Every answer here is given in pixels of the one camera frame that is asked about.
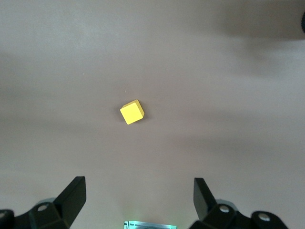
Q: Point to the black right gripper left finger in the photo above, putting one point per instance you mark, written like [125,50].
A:
[69,202]

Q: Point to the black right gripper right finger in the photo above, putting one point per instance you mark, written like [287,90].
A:
[205,200]

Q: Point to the yellow cube block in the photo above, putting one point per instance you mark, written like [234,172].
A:
[131,114]

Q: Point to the black cylinder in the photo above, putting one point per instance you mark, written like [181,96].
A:
[302,22]

